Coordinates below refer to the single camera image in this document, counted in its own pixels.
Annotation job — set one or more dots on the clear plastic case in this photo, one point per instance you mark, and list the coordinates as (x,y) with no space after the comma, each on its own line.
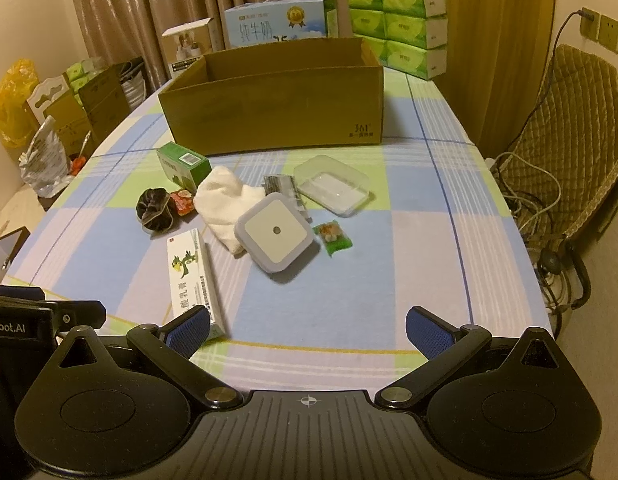
(337,187)

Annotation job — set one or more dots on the green tissue pack bundle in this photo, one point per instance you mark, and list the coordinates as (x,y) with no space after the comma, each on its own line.
(406,35)

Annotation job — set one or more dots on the green medicine box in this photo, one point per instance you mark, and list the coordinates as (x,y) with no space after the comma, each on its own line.
(185,167)

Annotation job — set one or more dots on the white ointment box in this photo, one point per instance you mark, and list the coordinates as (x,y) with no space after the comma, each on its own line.
(192,281)

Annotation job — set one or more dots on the dark velvet scrunchie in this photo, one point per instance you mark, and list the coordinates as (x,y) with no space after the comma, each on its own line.
(154,210)

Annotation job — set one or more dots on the green candy packet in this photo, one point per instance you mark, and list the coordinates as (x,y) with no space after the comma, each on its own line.
(332,236)

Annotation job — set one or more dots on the white cotton glove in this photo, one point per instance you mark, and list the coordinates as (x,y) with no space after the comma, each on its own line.
(221,199)

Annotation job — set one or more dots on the blue milk carton box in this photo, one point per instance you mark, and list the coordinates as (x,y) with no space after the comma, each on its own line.
(280,20)

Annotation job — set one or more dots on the brown cardboard boxes stack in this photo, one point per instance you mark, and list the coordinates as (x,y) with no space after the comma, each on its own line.
(88,104)

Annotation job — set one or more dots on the large cardboard box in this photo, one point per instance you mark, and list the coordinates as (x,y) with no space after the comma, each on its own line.
(305,93)

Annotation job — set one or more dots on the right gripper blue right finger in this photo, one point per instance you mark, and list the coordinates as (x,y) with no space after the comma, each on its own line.
(432,335)

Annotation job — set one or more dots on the silver foil bag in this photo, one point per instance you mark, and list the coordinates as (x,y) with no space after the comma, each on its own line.
(44,165)

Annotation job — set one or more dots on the wall power socket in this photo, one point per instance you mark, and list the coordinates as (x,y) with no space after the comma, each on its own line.
(599,28)

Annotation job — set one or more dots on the yellow plastic bag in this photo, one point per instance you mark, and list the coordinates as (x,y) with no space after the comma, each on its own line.
(16,87)

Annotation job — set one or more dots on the red candy wrapper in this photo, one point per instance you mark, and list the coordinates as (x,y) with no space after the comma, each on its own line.
(183,202)

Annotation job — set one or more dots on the white humidifier product box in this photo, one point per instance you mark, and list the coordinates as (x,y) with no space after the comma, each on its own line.
(183,44)

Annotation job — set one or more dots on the quilted brown chair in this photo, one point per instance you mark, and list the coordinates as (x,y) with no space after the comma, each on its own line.
(565,163)

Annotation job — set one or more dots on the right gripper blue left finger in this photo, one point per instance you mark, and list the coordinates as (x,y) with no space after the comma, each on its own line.
(184,334)

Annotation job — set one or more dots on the square white night light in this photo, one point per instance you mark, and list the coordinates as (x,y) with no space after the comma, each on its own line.
(274,233)

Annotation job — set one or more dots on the wooden door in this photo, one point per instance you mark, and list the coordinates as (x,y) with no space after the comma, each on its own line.
(496,54)

